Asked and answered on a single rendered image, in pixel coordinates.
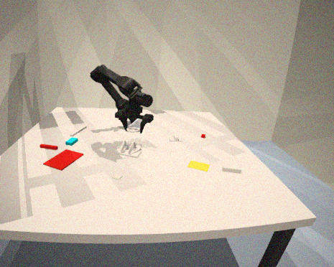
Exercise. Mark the yellow flat plate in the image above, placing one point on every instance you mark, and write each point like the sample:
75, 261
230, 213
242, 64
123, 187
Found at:
198, 165

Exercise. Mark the teal rectangular block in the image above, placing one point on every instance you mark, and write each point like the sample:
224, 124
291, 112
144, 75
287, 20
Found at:
71, 141

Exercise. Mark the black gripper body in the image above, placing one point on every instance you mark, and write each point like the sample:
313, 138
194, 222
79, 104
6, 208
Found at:
134, 112

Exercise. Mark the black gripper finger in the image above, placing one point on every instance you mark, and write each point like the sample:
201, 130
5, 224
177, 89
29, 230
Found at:
124, 121
142, 124

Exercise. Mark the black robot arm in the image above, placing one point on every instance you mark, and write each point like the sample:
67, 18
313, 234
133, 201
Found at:
126, 85

